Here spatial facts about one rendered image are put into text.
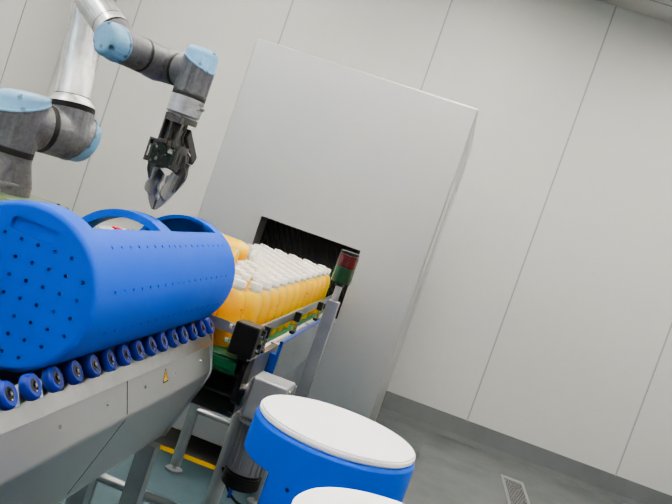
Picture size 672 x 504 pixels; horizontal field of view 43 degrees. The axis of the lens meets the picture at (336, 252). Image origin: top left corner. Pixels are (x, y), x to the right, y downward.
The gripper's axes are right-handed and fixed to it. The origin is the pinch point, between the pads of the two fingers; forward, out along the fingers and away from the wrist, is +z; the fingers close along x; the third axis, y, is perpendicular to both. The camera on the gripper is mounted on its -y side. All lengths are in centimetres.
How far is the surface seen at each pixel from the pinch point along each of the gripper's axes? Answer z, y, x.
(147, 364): 33.3, 3.9, 11.0
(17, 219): 6, 50, -4
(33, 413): 34, 55, 11
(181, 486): 126, -174, -11
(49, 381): 29, 50, 10
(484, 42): -160, -463, 35
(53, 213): 3, 50, 2
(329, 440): 22, 49, 57
